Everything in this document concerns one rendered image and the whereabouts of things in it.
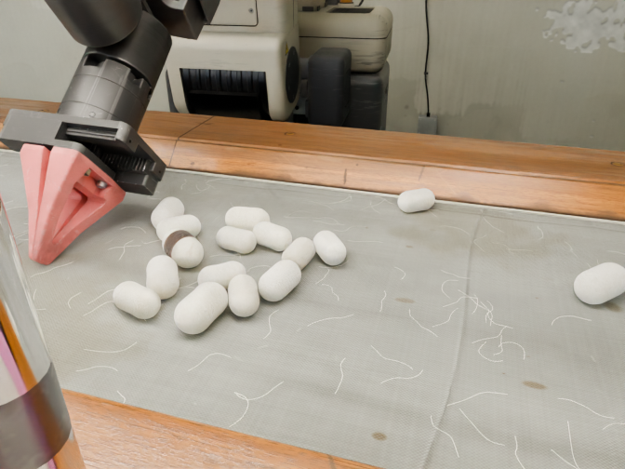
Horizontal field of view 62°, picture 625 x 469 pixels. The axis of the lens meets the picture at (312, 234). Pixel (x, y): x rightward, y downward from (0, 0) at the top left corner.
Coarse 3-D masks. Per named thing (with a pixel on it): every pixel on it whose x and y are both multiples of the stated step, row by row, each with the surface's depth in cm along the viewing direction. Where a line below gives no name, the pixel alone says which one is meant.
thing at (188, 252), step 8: (168, 232) 37; (184, 240) 36; (192, 240) 36; (176, 248) 36; (184, 248) 35; (192, 248) 35; (200, 248) 36; (176, 256) 36; (184, 256) 35; (192, 256) 35; (200, 256) 36; (184, 264) 36; (192, 264) 36
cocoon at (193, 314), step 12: (204, 288) 31; (216, 288) 31; (192, 300) 30; (204, 300) 30; (216, 300) 30; (180, 312) 29; (192, 312) 29; (204, 312) 29; (216, 312) 30; (180, 324) 29; (192, 324) 29; (204, 324) 30
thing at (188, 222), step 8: (184, 216) 40; (192, 216) 40; (160, 224) 39; (168, 224) 39; (176, 224) 39; (184, 224) 39; (192, 224) 39; (200, 224) 40; (160, 232) 39; (192, 232) 39
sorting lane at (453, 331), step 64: (0, 192) 48; (192, 192) 48; (256, 192) 48; (320, 192) 48; (64, 256) 38; (128, 256) 38; (256, 256) 38; (384, 256) 38; (448, 256) 38; (512, 256) 38; (576, 256) 38; (64, 320) 32; (128, 320) 32; (256, 320) 32; (320, 320) 31; (384, 320) 32; (448, 320) 32; (512, 320) 32; (576, 320) 32; (64, 384) 27; (128, 384) 27; (192, 384) 27; (256, 384) 27; (320, 384) 27; (384, 384) 27; (448, 384) 27; (512, 384) 27; (576, 384) 27; (320, 448) 23; (384, 448) 23; (448, 448) 23; (512, 448) 23; (576, 448) 23
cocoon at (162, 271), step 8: (160, 256) 34; (152, 264) 34; (160, 264) 33; (168, 264) 34; (176, 264) 34; (152, 272) 33; (160, 272) 33; (168, 272) 33; (176, 272) 34; (152, 280) 32; (160, 280) 32; (168, 280) 32; (176, 280) 33; (152, 288) 32; (160, 288) 32; (168, 288) 32; (176, 288) 33; (160, 296) 33; (168, 296) 33
